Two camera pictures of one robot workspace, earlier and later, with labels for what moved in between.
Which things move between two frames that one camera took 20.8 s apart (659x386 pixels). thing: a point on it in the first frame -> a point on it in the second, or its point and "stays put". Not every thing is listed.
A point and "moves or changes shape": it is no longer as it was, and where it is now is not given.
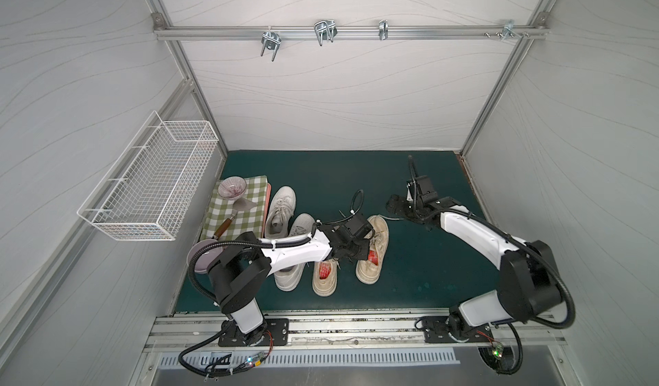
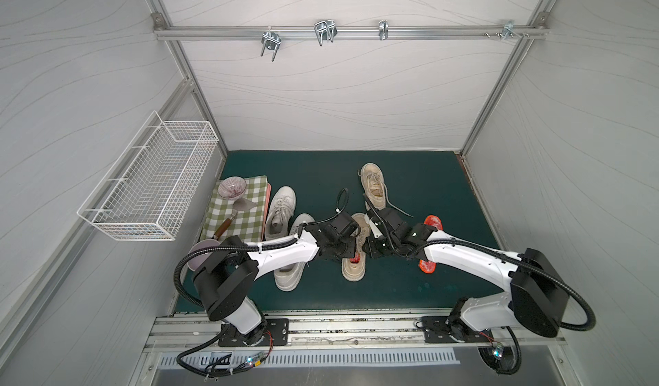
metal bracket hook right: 510,30 stays put
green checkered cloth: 253,220 stays put
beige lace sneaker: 324,277 -> 353,268
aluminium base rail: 201,333 stays put
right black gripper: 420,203 -> 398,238
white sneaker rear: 281,210 stays put
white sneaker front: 289,278 stays put
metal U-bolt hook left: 270,40 stays put
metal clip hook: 383,29 stays put
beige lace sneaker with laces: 367,270 -> 373,185
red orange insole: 372,256 moves or changes shape
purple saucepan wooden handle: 209,256 stays put
